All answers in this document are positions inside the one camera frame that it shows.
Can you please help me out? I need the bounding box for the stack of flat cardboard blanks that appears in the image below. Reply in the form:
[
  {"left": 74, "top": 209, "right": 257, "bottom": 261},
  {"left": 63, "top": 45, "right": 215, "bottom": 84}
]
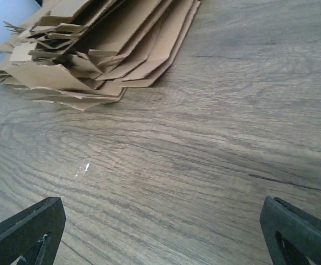
[{"left": 0, "top": 0, "right": 200, "bottom": 110}]

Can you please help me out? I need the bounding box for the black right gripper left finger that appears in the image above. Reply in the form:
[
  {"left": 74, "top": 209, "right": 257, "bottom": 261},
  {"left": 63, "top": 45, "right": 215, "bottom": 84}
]
[{"left": 0, "top": 197, "right": 66, "bottom": 264}]

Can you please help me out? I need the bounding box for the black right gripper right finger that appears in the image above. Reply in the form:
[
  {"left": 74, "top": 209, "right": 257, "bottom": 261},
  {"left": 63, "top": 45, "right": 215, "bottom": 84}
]
[{"left": 260, "top": 197, "right": 321, "bottom": 264}]

